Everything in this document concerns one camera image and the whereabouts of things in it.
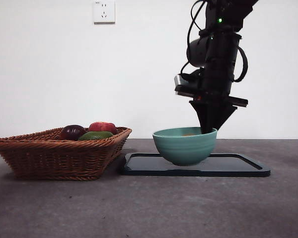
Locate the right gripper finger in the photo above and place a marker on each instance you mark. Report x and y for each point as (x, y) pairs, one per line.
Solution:
(221, 114)
(203, 116)

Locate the brown kiwi fruit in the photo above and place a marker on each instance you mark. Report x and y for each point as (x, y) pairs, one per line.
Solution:
(188, 135)

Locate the teal ribbed bowl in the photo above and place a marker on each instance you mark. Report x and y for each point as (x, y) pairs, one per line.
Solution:
(185, 148)

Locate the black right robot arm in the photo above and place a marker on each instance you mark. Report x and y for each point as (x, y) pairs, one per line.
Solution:
(221, 62)

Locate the black rectangular tray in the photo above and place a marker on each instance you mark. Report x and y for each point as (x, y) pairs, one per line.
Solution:
(144, 166)

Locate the red apple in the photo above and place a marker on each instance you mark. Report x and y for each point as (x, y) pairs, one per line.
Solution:
(102, 127)

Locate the green avocado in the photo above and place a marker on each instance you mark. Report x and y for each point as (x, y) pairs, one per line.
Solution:
(95, 136)

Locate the dark purple round fruit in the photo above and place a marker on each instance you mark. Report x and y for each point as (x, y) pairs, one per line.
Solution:
(72, 132)

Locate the brown wicker basket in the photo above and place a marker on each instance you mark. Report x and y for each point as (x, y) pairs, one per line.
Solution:
(57, 158)

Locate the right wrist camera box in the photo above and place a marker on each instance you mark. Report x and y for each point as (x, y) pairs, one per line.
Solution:
(181, 80)

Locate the white wall power socket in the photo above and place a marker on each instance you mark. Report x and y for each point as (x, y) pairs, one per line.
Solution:
(104, 12)

